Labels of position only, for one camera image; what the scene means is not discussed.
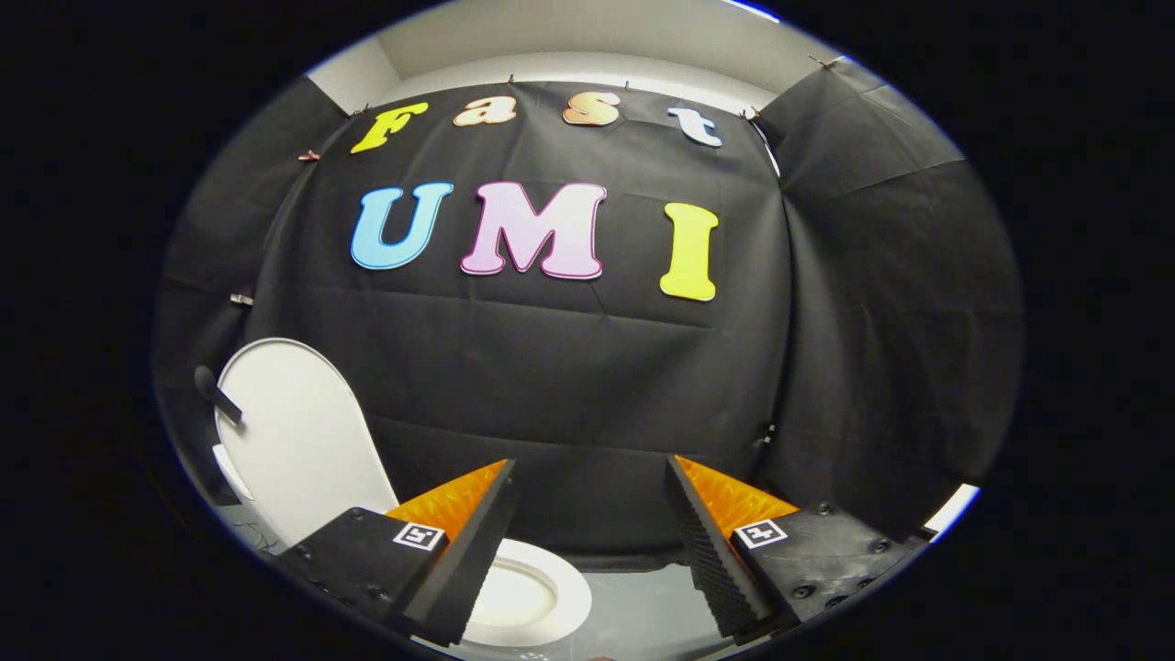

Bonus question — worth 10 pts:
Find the white toilet bowl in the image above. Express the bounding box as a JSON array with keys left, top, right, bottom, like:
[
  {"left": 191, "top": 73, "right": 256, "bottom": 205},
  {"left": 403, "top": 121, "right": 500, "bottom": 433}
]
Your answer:
[{"left": 459, "top": 538, "right": 594, "bottom": 649}]

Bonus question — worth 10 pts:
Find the black backdrop cloth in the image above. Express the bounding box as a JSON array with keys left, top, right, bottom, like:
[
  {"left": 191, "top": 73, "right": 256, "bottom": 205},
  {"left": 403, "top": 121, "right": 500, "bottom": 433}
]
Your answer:
[{"left": 154, "top": 57, "right": 1025, "bottom": 575}]

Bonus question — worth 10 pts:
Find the black lid handle tab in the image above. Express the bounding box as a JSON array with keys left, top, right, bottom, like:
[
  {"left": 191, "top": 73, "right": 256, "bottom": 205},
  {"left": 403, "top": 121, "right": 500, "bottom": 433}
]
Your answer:
[{"left": 193, "top": 364, "right": 245, "bottom": 426}]

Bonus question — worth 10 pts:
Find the white toilet lid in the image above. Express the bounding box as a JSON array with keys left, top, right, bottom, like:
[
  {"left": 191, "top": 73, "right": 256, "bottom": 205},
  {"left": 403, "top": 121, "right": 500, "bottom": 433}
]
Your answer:
[{"left": 213, "top": 337, "right": 401, "bottom": 550}]

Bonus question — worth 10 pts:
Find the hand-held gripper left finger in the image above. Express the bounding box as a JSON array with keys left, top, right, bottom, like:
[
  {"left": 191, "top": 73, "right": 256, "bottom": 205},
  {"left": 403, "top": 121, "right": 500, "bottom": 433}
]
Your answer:
[{"left": 275, "top": 458, "right": 518, "bottom": 649}]

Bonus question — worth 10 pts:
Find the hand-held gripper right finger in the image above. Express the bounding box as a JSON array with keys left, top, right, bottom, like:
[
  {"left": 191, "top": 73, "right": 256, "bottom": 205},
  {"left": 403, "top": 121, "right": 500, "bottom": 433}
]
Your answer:
[{"left": 665, "top": 454, "right": 930, "bottom": 645}]

